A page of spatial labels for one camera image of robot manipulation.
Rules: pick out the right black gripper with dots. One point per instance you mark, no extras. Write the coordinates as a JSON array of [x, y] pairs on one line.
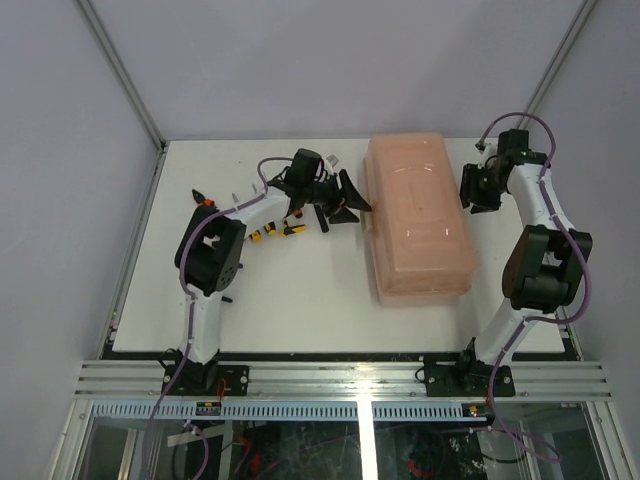
[[468, 192]]

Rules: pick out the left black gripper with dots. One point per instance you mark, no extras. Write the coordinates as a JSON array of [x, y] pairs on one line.
[[346, 195]]

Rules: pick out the claw hammer black handle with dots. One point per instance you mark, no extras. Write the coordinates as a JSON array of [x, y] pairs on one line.
[[322, 220]]

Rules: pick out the pink plastic tool box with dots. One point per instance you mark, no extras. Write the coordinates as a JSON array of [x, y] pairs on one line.
[[421, 244]]

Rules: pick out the orange black pliers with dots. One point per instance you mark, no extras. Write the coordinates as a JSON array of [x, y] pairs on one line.
[[201, 200]]

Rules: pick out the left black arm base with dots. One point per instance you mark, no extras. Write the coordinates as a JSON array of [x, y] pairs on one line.
[[209, 379]]

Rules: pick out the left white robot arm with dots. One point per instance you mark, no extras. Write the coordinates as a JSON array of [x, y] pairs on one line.
[[208, 257]]

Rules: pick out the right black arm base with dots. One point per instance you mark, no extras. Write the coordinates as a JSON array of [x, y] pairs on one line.
[[467, 376]]

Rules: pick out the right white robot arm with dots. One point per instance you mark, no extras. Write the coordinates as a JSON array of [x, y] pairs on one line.
[[547, 264]]

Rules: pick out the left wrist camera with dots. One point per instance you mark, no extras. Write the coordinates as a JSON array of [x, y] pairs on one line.
[[330, 161]]

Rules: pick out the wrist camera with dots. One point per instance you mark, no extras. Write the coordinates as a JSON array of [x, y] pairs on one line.
[[512, 150], [330, 161]]

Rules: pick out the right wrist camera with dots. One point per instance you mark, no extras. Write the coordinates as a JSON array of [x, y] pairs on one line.
[[512, 150]]

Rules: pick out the blue handled cutting pliers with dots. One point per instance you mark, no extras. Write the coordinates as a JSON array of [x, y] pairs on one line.
[[228, 299]]

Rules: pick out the right aluminium frame post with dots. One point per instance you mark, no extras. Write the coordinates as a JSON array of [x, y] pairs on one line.
[[564, 49]]

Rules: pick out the aluminium frame post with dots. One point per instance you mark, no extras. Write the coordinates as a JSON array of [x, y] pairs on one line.
[[564, 49], [109, 51]]

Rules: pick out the left aluminium frame post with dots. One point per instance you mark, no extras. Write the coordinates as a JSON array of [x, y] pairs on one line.
[[109, 51]]

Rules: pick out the aluminium mounting rail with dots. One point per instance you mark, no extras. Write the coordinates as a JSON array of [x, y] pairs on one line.
[[537, 382]]

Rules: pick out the slotted cable duct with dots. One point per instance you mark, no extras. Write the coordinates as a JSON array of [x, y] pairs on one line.
[[287, 410]]

